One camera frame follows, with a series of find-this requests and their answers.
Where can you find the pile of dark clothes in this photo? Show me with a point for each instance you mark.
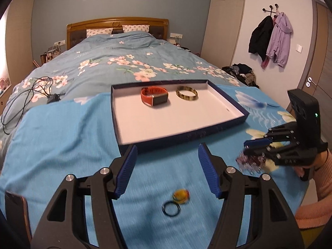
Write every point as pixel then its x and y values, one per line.
pixel 243 74

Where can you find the dark blue tray white inside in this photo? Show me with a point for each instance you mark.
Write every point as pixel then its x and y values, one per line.
pixel 181 119

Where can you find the tortoiseshell bangle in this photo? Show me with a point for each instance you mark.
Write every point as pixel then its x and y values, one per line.
pixel 181 96

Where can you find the black charger adapter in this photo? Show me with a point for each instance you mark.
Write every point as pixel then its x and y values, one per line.
pixel 55 98

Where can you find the white wall socket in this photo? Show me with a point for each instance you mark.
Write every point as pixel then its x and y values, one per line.
pixel 59 42
pixel 176 35

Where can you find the smartphone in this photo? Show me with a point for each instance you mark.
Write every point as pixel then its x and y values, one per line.
pixel 16 212

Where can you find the floral pillow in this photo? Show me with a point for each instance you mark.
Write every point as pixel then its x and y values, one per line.
pixel 99 32
pixel 136 28

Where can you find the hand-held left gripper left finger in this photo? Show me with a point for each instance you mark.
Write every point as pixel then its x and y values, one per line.
pixel 127 171

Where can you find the white light switch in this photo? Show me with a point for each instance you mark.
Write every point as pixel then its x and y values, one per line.
pixel 299 48

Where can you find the wall coat rack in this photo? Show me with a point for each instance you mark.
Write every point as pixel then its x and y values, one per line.
pixel 271 9

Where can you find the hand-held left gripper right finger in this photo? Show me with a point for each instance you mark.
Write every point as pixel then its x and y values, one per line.
pixel 207 171

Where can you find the black jacket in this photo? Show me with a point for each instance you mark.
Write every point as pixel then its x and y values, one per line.
pixel 260 37

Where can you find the wooden headboard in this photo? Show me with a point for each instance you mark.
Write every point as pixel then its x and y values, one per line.
pixel 116 22

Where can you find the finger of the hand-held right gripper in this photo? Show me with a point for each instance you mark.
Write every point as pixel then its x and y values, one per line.
pixel 258 142
pixel 262 152

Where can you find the bedside clutter with books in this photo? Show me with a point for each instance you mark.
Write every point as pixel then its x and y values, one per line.
pixel 49 55

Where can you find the person's right hand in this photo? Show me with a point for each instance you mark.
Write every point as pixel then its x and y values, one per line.
pixel 299 172

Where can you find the bedside clutter with bottles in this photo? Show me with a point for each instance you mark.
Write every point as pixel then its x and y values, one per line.
pixel 185 47

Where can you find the person's right forearm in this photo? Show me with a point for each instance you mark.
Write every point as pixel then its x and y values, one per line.
pixel 324 186

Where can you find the pink round ornament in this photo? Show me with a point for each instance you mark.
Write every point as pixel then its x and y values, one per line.
pixel 4 83

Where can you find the orange smartwatch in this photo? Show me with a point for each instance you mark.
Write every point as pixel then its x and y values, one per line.
pixel 153 90

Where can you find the wooden door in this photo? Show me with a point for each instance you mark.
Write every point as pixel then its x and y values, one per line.
pixel 321 57

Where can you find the purple jacket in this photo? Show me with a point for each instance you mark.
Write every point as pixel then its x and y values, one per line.
pixel 281 40

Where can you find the blue floral duvet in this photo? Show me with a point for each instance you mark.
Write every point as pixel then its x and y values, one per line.
pixel 116 49

